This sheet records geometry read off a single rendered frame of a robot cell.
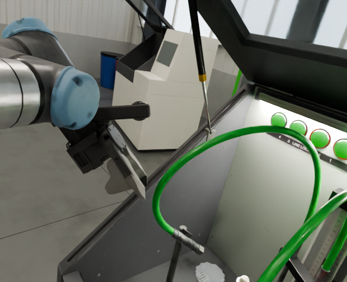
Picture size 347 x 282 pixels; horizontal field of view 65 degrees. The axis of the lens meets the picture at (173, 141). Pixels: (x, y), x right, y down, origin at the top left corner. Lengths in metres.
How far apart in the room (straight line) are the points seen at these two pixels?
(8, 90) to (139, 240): 0.63
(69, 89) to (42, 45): 0.19
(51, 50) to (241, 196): 0.70
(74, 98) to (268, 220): 0.70
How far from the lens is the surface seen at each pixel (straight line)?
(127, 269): 0.91
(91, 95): 0.36
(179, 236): 0.59
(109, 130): 0.49
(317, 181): 0.66
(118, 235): 0.79
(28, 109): 0.33
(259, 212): 0.91
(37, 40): 0.51
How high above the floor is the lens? 1.56
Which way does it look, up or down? 22 degrees down
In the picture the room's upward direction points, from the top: 12 degrees clockwise
